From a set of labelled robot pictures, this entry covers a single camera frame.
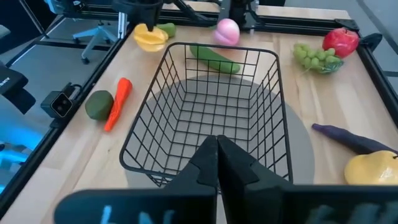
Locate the small black camera box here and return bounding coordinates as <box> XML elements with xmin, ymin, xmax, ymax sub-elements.
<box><xmin>40</xmin><ymin>82</ymin><xmax>82</xmax><ymax>119</ymax></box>

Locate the green cucumber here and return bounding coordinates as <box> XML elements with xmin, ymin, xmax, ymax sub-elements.
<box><xmin>189</xmin><ymin>44</ymin><xmax>242</xmax><ymax>75</ymax></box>

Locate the grey office chair base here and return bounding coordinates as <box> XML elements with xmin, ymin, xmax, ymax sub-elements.
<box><xmin>72</xmin><ymin>20</ymin><xmax>119</xmax><ymax>65</ymax></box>

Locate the black table frame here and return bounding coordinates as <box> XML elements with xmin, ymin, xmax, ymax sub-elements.
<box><xmin>0</xmin><ymin>0</ymin><xmax>398</xmax><ymax>215</ymax></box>

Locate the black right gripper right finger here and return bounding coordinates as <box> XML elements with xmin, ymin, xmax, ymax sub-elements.
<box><xmin>216</xmin><ymin>134</ymin><xmax>398</xmax><ymax>224</ymax></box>

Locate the grey round mat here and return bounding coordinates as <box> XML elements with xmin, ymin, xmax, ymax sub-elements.
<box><xmin>124</xmin><ymin>74</ymin><xmax>315</xmax><ymax>189</ymax></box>

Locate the green grape bunch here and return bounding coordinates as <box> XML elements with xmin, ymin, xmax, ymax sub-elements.
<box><xmin>292</xmin><ymin>42</ymin><xmax>345</xmax><ymax>75</ymax></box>

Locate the dark green lime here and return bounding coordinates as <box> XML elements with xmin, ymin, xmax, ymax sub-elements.
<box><xmin>85</xmin><ymin>90</ymin><xmax>114</xmax><ymax>121</ymax></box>

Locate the yellow pear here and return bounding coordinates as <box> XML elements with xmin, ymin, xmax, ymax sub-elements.
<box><xmin>343</xmin><ymin>150</ymin><xmax>398</xmax><ymax>186</ymax></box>

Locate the purple eggplant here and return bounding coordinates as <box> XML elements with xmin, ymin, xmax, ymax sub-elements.
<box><xmin>312</xmin><ymin>123</ymin><xmax>398</xmax><ymax>156</ymax></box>

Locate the silver metal post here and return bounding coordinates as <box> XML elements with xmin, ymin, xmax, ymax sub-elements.
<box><xmin>117</xmin><ymin>12</ymin><xmax>129</xmax><ymax>40</ymax></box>

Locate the red apple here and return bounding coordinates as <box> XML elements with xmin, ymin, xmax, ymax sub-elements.
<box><xmin>322</xmin><ymin>27</ymin><xmax>360</xmax><ymax>59</ymax></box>

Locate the red chili pepper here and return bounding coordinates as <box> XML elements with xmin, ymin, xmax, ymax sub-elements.
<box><xmin>103</xmin><ymin>77</ymin><xmax>134</xmax><ymax>133</ymax></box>

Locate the pink peach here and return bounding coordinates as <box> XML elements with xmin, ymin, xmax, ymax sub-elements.
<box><xmin>213</xmin><ymin>17</ymin><xmax>241</xmax><ymax>47</ymax></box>

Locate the black device with white lettering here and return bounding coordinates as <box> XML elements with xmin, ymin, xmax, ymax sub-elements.
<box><xmin>0</xmin><ymin>60</ymin><xmax>37</xmax><ymax>115</ymax></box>

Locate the yellow bell pepper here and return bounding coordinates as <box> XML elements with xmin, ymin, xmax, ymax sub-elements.
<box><xmin>133</xmin><ymin>23</ymin><xmax>170</xmax><ymax>53</ymax></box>

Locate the black wire basket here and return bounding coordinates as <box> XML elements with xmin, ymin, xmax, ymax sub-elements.
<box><xmin>119</xmin><ymin>42</ymin><xmax>294</xmax><ymax>188</ymax></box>

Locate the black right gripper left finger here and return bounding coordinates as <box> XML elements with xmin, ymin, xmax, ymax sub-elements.
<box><xmin>53</xmin><ymin>135</ymin><xmax>218</xmax><ymax>224</ymax></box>

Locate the black frame handle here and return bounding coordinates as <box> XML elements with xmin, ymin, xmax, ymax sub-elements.
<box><xmin>360</xmin><ymin>32</ymin><xmax>384</xmax><ymax>52</ymax></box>

